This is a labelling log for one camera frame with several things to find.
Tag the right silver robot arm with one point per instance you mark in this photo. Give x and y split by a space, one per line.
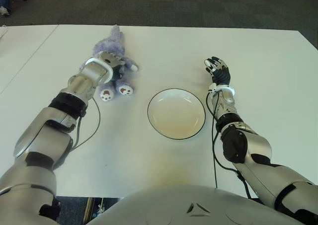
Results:
258 148

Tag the grey robot torso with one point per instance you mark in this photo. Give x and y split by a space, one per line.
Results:
174 205

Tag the white plate black rim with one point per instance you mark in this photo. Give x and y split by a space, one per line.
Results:
176 115

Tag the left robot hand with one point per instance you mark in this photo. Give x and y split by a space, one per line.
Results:
111 58

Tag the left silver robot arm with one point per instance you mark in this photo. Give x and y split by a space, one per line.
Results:
49 135

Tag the metal frame under table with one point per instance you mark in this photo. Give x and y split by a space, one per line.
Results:
88 207

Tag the purple plush bunny doll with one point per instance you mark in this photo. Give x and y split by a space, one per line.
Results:
111 43

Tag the white sneaker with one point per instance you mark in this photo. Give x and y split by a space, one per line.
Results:
4 11

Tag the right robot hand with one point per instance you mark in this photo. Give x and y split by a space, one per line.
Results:
221 73

